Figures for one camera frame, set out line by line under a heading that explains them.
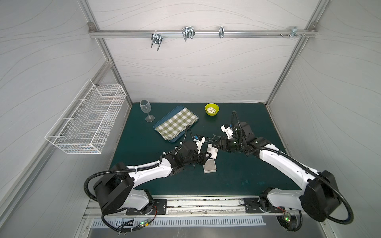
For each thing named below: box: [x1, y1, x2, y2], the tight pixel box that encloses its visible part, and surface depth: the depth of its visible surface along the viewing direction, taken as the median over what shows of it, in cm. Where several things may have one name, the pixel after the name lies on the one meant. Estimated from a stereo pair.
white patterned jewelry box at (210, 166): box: [202, 158, 217, 174], surface depth 87 cm
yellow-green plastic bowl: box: [204, 102, 221, 117], surface depth 114 cm
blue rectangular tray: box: [153, 105, 199, 143], surface depth 113 cm
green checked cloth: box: [155, 108, 198, 141], surface depth 110 cm
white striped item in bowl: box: [206, 107, 216, 114], surface depth 113 cm
